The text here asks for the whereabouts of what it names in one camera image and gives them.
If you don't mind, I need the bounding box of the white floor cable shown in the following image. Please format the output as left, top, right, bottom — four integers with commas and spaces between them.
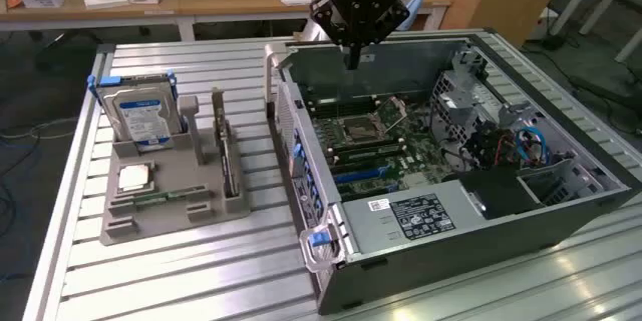
0, 117, 77, 140

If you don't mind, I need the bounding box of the blue floor cable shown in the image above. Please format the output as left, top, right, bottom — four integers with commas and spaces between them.
0, 125, 43, 285

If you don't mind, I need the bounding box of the grey parts rack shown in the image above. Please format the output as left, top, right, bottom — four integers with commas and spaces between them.
99, 95, 251, 246

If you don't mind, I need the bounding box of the loose green RAM stick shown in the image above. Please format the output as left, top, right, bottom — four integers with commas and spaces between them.
131, 189, 189, 206

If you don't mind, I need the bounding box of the grey power supply unit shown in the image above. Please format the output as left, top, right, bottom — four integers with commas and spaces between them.
340, 180, 491, 254

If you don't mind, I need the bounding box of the hard disk with blue bracket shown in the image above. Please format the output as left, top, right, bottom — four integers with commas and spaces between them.
87, 69, 180, 150

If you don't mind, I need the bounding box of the blue expansion slot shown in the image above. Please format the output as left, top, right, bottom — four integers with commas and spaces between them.
332, 166, 390, 183

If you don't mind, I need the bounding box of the silver CPU chip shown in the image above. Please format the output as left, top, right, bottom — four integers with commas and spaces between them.
115, 165, 152, 191

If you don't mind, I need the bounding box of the blue wire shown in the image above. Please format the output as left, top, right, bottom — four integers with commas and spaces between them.
515, 125, 554, 166

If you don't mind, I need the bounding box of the black open PC case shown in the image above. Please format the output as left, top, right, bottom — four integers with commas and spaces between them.
263, 29, 642, 316

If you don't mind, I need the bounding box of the metal disk bay cage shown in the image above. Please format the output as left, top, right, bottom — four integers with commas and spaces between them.
428, 50, 508, 142

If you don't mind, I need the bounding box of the blue case latch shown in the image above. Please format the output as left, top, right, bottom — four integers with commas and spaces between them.
308, 231, 332, 250

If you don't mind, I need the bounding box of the metal socket cover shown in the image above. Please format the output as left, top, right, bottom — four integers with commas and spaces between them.
374, 95, 410, 132

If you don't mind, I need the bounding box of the green motherboard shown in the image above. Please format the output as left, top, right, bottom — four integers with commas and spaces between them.
300, 87, 463, 204

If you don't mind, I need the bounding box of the red wire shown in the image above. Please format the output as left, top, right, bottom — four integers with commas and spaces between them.
494, 131, 515, 166

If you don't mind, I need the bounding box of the CPU socket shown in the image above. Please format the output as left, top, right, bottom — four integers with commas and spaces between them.
340, 116, 388, 146

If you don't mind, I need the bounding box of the installed green RAM stick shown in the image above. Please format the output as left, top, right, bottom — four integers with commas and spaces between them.
333, 147, 402, 166
325, 139, 406, 156

